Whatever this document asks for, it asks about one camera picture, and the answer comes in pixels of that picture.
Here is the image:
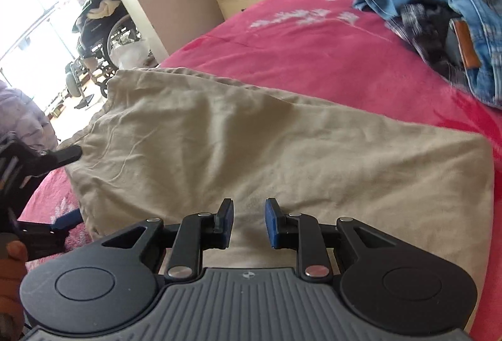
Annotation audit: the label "beige pants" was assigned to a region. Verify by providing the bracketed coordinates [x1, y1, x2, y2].
[65, 67, 495, 275]

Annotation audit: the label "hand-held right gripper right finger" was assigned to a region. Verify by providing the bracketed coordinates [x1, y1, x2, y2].
[265, 197, 398, 281]

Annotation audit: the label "person's left hand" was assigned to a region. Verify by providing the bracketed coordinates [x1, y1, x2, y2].
[0, 241, 29, 317]

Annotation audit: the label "cream cloth bundle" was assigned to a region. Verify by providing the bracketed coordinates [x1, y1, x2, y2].
[84, 0, 122, 20]

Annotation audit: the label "dark plaid garment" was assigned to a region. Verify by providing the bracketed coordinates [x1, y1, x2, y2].
[386, 2, 471, 88]

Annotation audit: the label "red floral blanket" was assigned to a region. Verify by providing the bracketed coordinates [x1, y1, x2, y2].
[18, 0, 502, 341]

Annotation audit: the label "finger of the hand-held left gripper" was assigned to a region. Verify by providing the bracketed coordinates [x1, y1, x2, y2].
[16, 209, 84, 249]
[37, 145, 83, 170]

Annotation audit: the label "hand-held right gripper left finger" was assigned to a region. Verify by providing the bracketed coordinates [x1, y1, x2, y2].
[101, 198, 236, 284]

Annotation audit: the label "wheelchair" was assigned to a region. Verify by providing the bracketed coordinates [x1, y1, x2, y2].
[64, 0, 144, 110]

